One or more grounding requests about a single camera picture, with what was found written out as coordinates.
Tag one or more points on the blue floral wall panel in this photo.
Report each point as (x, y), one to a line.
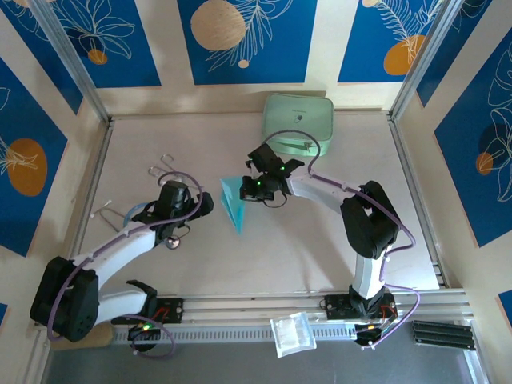
(280, 60)
(32, 120)
(360, 48)
(132, 48)
(460, 180)

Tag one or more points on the mint green zip pouch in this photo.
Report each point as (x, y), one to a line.
(298, 116)

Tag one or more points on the aluminium side rail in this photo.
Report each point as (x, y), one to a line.
(98, 168)
(404, 152)

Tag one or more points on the clear plastic bag white contents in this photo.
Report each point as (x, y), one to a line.
(292, 334)

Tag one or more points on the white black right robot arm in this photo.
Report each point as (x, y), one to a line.
(366, 276)

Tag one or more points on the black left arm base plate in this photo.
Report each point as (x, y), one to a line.
(172, 310)

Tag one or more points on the aluminium frame post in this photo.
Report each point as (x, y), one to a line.
(424, 56)
(72, 60)

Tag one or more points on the long aluminium rail with bases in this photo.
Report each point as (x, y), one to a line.
(256, 308)

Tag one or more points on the black connector board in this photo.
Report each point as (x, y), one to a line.
(140, 335)
(366, 337)

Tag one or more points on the metal forceps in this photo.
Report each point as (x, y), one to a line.
(173, 167)

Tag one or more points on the light blue paper sheet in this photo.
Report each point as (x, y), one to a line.
(232, 200)

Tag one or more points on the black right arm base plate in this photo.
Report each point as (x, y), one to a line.
(338, 307)

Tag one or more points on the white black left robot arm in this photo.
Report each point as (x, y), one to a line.
(120, 252)

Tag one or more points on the black ribbed metal block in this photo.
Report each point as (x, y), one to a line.
(444, 335)

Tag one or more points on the stethoscope with blue tube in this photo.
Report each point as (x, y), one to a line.
(174, 245)

